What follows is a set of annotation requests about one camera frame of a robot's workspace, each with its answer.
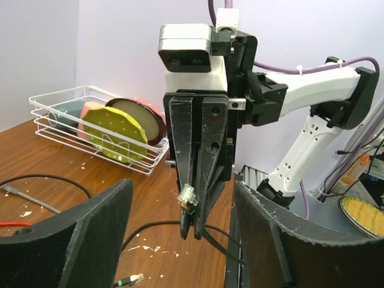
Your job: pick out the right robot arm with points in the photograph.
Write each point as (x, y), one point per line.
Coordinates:
(338, 96)

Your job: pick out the dark brown plate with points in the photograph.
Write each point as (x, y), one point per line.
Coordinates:
(143, 115)

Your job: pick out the yellow-green plate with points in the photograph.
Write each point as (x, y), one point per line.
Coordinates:
(116, 134)

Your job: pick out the red dotted plate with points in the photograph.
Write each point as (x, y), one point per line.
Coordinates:
(159, 114)

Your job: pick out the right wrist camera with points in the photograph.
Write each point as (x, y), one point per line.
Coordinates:
(186, 52)

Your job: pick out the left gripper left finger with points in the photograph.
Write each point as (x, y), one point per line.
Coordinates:
(79, 247)

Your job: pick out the yellow plate outside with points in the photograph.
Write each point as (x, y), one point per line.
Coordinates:
(367, 218)

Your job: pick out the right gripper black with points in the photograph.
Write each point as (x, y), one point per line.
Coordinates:
(202, 135)

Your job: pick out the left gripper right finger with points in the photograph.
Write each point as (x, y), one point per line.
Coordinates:
(283, 249)

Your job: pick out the white wire dish rack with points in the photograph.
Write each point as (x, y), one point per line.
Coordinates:
(59, 117)

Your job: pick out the aluminium frame rail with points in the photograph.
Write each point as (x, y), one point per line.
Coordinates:
(252, 177)

